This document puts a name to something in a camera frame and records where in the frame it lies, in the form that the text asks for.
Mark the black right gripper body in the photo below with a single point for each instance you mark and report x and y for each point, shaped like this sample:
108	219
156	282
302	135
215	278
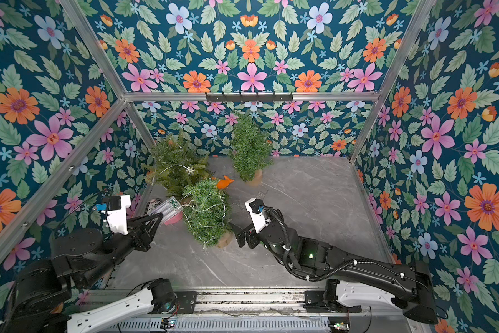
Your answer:
253	236

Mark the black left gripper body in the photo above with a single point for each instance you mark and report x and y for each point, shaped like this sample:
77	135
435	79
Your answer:
134	231

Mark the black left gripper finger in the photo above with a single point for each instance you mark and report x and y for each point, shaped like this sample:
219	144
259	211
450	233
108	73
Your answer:
152	226
139	222

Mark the clear battery box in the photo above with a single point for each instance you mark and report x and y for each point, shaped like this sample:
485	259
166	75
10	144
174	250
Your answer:
169	208

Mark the dark green tree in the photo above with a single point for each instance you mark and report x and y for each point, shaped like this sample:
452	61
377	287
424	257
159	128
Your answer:
250	149
207	213

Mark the light green fern christmas tree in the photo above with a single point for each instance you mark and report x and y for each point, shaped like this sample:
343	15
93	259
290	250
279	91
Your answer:
174	164

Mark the thin wire string light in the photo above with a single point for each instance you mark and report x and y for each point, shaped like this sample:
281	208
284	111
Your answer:
205	207

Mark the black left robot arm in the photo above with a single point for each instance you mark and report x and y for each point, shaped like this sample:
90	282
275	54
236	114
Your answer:
79	260

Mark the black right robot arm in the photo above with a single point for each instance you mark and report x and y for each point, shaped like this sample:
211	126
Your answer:
409	286

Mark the pink alarm clock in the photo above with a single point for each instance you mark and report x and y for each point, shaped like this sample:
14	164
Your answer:
174	219

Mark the orange plush toy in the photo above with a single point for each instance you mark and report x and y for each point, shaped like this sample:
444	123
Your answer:
222	184

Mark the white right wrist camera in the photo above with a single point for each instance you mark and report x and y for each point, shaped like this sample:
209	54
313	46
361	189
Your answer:
255	207

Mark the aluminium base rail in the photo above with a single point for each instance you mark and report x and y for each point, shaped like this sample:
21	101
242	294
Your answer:
350	307

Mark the black hook rail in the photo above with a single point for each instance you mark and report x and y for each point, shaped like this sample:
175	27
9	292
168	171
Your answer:
264	97

